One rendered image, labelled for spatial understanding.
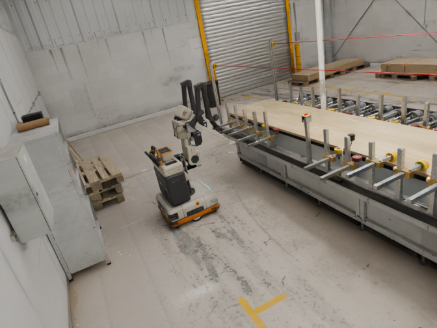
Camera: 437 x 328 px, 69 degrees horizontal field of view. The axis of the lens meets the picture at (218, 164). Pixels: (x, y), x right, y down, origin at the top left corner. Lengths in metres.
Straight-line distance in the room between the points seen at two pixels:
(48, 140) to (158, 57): 7.02
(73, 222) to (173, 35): 7.48
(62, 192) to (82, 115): 6.40
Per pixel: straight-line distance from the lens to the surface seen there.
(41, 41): 9.61
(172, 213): 3.89
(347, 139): 2.94
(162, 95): 10.04
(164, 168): 3.71
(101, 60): 9.66
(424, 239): 3.20
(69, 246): 3.72
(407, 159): 3.03
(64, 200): 3.50
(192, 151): 3.92
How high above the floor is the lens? 2.17
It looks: 23 degrees down
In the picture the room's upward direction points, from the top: 11 degrees counter-clockwise
